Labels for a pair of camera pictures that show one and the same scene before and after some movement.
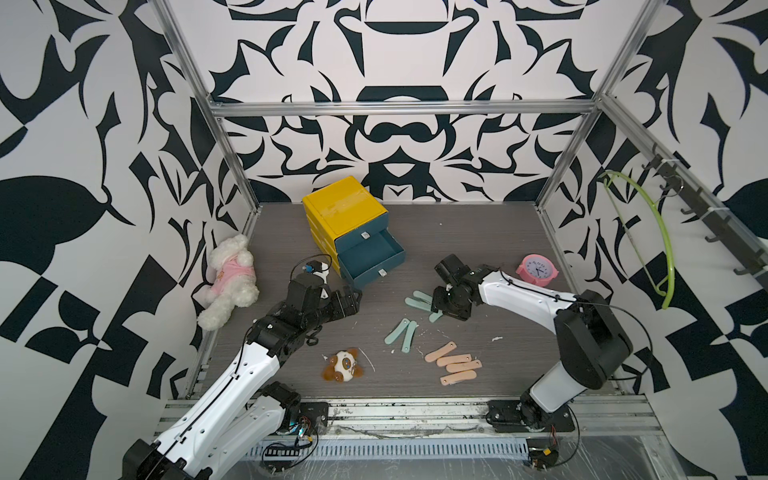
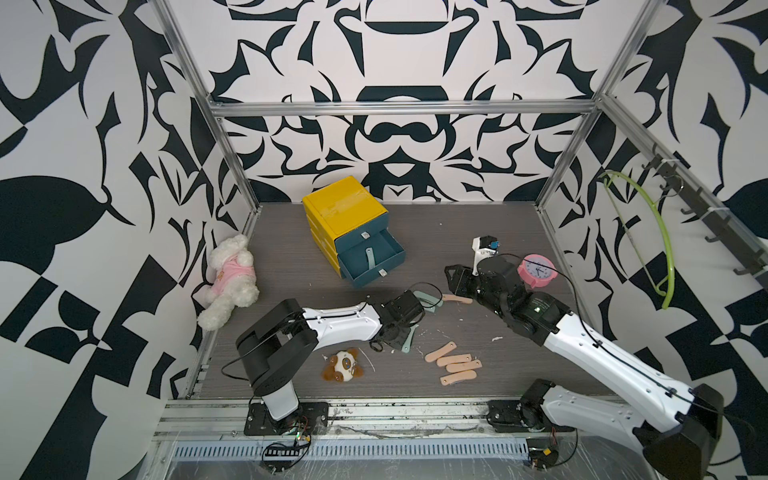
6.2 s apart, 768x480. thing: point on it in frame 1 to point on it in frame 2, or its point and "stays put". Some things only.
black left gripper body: [330, 309] to [401, 333]
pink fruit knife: [453, 360] stays put
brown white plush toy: [343, 366] stays put
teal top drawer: [355, 236] stays put
